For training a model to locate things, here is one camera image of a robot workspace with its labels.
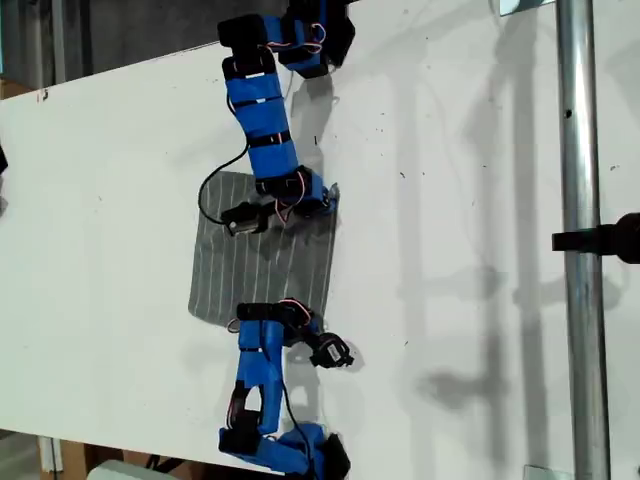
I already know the grey white-striped towel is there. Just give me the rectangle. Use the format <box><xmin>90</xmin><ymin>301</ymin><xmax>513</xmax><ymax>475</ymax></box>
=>
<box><xmin>187</xmin><ymin>169</ymin><xmax>342</xmax><ymax>336</ymax></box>

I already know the white plastic object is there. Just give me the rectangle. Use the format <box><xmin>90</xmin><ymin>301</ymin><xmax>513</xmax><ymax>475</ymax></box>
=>
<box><xmin>87</xmin><ymin>458</ymin><xmax>166</xmax><ymax>480</ymax></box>

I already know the large brown cardboard box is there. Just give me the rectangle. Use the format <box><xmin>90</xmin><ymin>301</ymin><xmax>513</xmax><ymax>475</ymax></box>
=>
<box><xmin>59</xmin><ymin>442</ymin><xmax>221</xmax><ymax>480</ymax></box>

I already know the white table leg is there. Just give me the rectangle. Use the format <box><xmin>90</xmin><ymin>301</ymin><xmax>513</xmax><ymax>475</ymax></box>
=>
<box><xmin>38</xmin><ymin>435</ymin><xmax>64</xmax><ymax>474</ymax></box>

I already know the grey metal bar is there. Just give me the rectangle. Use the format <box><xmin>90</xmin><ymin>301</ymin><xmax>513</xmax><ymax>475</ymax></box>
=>
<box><xmin>49</xmin><ymin>0</ymin><xmax>67</xmax><ymax>84</ymax></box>

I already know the small brown cardboard box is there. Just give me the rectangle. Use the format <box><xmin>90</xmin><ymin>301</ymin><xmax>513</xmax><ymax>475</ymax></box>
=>
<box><xmin>0</xmin><ymin>77</ymin><xmax>39</xmax><ymax>101</ymax></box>

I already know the black camera box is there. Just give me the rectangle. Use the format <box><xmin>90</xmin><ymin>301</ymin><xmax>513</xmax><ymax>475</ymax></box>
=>
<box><xmin>219</xmin><ymin>199</ymin><xmax>269</xmax><ymax>237</ymax></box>
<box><xmin>309</xmin><ymin>333</ymin><xmax>357</xmax><ymax>370</ymax></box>

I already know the black camera cable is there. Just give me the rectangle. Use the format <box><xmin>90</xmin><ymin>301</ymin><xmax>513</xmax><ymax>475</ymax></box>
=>
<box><xmin>269</xmin><ymin>344</ymin><xmax>314</xmax><ymax>451</ymax></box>
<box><xmin>198</xmin><ymin>143</ymin><xmax>251</xmax><ymax>224</ymax></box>

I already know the steel post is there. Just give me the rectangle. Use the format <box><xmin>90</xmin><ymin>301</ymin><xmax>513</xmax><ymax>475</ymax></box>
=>
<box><xmin>554</xmin><ymin>0</ymin><xmax>614</xmax><ymax>480</ymax></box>

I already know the black post clamp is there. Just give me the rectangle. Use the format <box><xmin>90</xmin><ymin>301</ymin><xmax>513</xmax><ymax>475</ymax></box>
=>
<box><xmin>551</xmin><ymin>212</ymin><xmax>640</xmax><ymax>265</ymax></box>

